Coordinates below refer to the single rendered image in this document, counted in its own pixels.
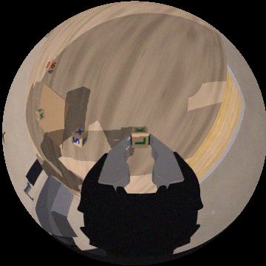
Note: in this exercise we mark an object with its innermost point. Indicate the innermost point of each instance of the tan square mat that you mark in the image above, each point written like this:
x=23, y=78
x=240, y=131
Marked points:
x=56, y=110

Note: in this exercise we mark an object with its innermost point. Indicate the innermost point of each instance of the tan letter block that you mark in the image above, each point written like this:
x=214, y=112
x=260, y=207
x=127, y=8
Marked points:
x=140, y=137
x=39, y=114
x=79, y=137
x=51, y=65

